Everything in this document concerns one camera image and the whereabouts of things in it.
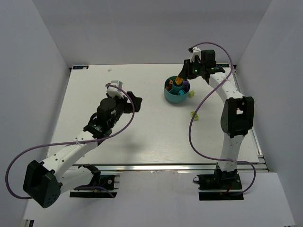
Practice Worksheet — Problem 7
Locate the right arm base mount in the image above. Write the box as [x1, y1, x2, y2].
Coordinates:
[193, 168, 244, 201]

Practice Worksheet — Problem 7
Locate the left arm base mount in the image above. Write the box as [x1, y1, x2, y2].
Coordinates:
[70, 164, 120, 199]

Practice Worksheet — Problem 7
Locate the left dark blue table label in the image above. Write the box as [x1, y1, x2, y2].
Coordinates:
[72, 65, 89, 70]

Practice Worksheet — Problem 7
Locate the dark blue table label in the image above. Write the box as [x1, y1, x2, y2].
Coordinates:
[216, 63, 230, 68]
[72, 65, 89, 70]

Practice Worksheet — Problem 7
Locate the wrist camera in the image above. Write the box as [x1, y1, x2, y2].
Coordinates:
[188, 46, 201, 62]
[106, 80, 124, 98]

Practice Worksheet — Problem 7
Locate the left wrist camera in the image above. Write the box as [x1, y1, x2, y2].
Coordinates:
[106, 80, 124, 98]

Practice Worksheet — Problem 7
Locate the small lime lego by container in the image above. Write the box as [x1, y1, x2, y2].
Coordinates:
[188, 90, 195, 98]

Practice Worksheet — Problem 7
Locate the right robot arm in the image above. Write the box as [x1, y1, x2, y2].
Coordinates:
[175, 47, 254, 181]

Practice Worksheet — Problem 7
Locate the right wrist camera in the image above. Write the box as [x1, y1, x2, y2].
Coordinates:
[188, 46, 201, 62]

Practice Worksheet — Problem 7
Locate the lime lego brick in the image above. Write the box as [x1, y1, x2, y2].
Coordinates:
[190, 111, 199, 121]

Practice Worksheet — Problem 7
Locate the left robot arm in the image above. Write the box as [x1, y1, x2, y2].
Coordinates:
[23, 91, 143, 208]

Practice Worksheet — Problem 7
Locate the purple orange lego stack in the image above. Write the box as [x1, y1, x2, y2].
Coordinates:
[182, 80, 190, 93]

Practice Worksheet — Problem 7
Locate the teal round divided container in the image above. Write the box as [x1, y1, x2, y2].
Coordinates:
[164, 76, 189, 104]

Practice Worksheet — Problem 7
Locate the long orange yellow lego brick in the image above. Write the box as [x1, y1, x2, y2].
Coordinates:
[175, 76, 184, 86]

